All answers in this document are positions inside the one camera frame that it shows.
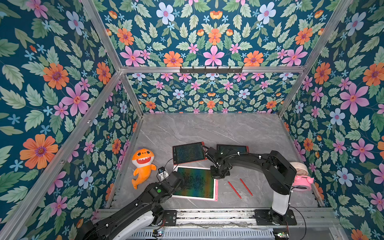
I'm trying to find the right red writing tablet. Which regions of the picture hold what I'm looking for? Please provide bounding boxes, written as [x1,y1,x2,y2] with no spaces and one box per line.
[217,144,249,157]

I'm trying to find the masking tape roll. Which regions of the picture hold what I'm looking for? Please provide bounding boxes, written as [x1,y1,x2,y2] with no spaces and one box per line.
[290,162,309,177]

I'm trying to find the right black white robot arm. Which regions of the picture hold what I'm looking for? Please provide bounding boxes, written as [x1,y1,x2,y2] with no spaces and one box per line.
[205,148,297,222]

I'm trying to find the black hook rail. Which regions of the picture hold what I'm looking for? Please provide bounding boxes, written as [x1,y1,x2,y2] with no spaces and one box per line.
[179,66,243,75]

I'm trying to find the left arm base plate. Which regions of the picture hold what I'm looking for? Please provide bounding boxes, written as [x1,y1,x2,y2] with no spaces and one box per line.
[156,210,178,227]

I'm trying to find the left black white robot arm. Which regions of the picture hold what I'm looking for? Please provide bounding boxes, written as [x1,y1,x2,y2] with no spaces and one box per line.
[75,172,183,240]

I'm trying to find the red stylus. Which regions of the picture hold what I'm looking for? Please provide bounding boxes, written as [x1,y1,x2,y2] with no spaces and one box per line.
[228,181,242,199]
[240,178,254,197]

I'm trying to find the left red writing tablet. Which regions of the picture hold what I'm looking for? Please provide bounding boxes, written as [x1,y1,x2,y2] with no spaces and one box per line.
[172,142,206,165]

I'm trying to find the white slotted cable duct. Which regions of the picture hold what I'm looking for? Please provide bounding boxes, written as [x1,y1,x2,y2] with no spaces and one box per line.
[128,229,275,240]

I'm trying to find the pink white writing tablet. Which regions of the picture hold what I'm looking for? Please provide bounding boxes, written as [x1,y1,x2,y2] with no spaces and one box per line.
[173,166,219,202]

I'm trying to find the red writing tablet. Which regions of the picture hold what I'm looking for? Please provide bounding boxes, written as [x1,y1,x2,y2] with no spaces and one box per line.
[172,142,206,165]
[217,144,249,157]

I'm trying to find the orange shark plush toy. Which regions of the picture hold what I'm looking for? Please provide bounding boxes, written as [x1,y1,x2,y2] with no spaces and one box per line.
[132,149,157,190]

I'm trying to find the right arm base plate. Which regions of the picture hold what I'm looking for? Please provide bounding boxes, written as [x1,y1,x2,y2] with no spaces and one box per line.
[254,209,297,226]

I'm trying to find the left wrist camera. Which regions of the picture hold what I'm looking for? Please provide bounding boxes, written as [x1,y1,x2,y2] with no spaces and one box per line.
[158,167,169,182]

